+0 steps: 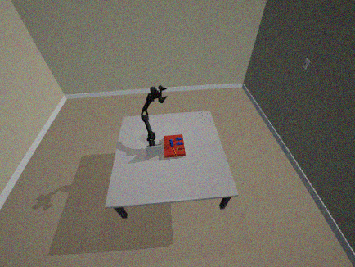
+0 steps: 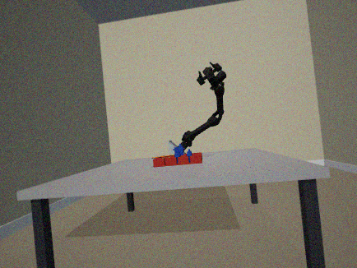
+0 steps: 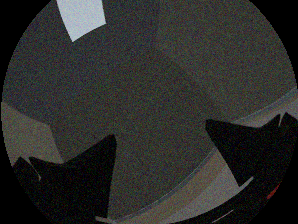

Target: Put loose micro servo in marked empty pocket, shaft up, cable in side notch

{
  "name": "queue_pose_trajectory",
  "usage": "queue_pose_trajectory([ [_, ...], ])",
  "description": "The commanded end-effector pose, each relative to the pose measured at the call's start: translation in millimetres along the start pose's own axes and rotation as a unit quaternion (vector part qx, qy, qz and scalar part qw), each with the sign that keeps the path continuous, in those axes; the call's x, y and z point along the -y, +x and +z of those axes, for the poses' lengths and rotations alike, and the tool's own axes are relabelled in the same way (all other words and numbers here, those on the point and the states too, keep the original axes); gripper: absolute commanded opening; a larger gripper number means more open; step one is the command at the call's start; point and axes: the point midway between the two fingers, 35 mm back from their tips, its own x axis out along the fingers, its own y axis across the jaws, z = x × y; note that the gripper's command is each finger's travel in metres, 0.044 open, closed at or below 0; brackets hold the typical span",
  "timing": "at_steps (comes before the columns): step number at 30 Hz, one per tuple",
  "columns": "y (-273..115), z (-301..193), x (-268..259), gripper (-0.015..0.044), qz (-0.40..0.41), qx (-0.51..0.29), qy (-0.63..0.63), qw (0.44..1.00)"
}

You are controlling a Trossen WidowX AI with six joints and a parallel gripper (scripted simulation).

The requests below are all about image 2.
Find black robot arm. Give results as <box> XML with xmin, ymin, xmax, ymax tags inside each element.
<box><xmin>181</xmin><ymin>67</ymin><xmax>226</xmax><ymax>152</ymax></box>

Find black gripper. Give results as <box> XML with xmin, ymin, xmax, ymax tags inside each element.
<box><xmin>197</xmin><ymin>62</ymin><xmax>222</xmax><ymax>85</ymax></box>

